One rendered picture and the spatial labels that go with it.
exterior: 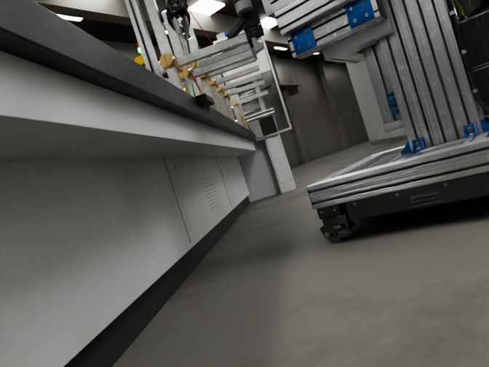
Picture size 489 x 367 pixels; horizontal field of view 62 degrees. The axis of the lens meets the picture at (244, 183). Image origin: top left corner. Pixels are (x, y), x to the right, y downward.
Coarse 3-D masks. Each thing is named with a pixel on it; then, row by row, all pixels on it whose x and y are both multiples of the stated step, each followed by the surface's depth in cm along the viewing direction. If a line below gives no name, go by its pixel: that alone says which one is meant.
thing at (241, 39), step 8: (232, 40) 156; (240, 40) 156; (208, 48) 157; (216, 48) 157; (224, 48) 157; (232, 48) 159; (184, 56) 159; (192, 56) 158; (200, 56) 158; (208, 56) 159; (184, 64) 160
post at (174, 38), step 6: (162, 12) 179; (168, 24) 179; (168, 30) 179; (174, 36) 179; (174, 42) 180; (174, 48) 180; (180, 48) 179; (180, 54) 180; (186, 84) 180; (186, 90) 180
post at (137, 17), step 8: (128, 0) 129; (136, 0) 130; (128, 8) 129; (136, 8) 129; (136, 16) 129; (136, 24) 129; (144, 24) 130; (136, 32) 129; (144, 32) 129; (144, 40) 129; (144, 48) 129; (152, 48) 131; (144, 56) 130; (152, 56) 129; (152, 64) 130; (160, 72) 131
